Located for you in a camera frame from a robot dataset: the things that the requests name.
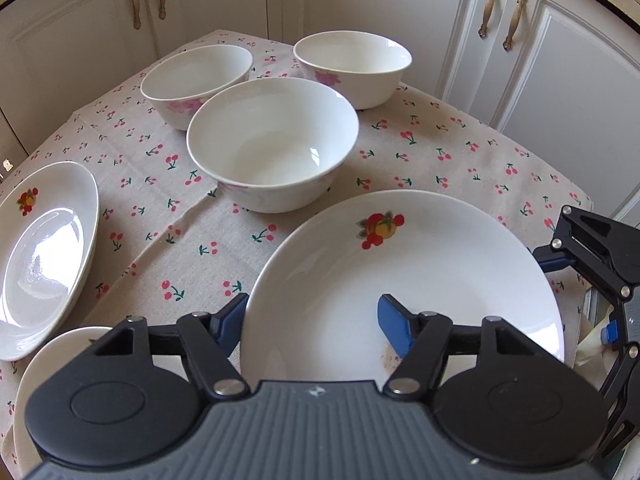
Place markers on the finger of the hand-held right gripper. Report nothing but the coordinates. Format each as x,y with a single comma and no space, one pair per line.
552,260
611,334

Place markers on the cream plastic bag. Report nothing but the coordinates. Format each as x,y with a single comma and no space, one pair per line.
592,340

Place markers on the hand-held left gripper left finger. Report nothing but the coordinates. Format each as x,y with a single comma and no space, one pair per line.
232,317

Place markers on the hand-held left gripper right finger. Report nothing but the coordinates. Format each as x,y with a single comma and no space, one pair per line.
395,317

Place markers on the white plate fruit print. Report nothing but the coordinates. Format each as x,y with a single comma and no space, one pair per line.
450,270
89,272
45,260
30,395

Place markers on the white bowl pink floral print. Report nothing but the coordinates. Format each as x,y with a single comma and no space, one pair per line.
275,145
195,72
350,55

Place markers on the cherry print tablecloth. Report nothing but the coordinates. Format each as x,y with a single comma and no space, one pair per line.
165,240

